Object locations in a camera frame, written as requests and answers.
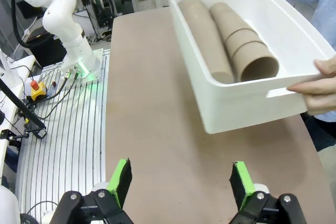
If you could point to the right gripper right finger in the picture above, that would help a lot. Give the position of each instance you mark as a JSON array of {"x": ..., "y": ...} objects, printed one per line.
[{"x": 242, "y": 182}]

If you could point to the black stand pole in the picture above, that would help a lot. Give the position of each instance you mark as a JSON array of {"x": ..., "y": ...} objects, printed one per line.
[{"x": 23, "y": 111}]

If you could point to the person's left hand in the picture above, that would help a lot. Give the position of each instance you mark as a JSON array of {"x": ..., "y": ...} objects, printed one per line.
[{"x": 323, "y": 93}]

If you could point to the yellow emergency stop button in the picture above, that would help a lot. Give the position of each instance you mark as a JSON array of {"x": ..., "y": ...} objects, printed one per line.
[{"x": 38, "y": 94}]

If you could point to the white plastic basket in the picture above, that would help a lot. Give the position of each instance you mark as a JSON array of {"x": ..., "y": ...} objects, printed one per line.
[{"x": 236, "y": 103}]

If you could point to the white side table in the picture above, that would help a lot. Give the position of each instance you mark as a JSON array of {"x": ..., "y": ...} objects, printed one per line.
[{"x": 15, "y": 69}]

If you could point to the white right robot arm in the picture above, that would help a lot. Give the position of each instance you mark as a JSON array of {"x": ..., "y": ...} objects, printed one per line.
[{"x": 8, "y": 205}]

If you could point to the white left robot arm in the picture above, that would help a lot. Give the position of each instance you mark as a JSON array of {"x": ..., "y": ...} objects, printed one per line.
[{"x": 71, "y": 40}]

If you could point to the person in light blue shirt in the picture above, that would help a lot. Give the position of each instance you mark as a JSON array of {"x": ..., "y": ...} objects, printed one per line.
[{"x": 328, "y": 24}]

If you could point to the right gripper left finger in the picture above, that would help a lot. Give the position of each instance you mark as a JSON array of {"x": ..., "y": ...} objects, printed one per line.
[{"x": 119, "y": 182}]

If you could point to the slotted aluminium base plate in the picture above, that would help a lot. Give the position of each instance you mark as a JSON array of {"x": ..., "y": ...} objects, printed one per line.
[{"x": 65, "y": 129}]

